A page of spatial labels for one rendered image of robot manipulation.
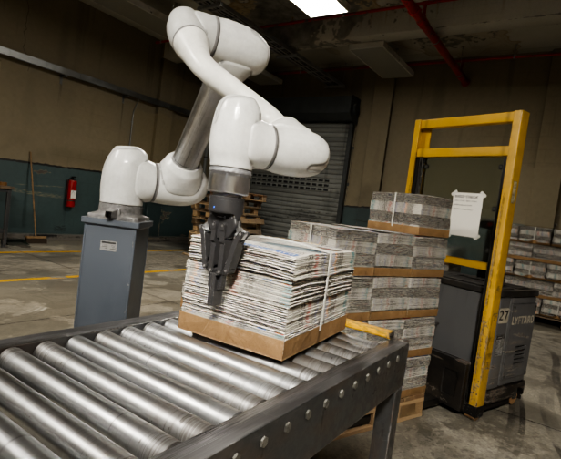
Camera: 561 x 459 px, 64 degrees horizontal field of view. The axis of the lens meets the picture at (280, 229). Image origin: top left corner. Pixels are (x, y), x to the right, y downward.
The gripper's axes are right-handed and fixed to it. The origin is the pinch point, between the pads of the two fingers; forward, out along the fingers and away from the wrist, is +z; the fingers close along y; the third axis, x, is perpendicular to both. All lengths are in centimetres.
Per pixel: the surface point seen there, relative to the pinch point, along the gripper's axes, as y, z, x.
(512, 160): -25, -63, -214
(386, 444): -28, 40, -44
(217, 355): -3.0, 13.8, 0.4
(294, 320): -15.2, 4.3, -9.2
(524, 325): -41, 38, -263
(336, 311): -12.7, 6.1, -34.6
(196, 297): 8.7, 4.2, -3.4
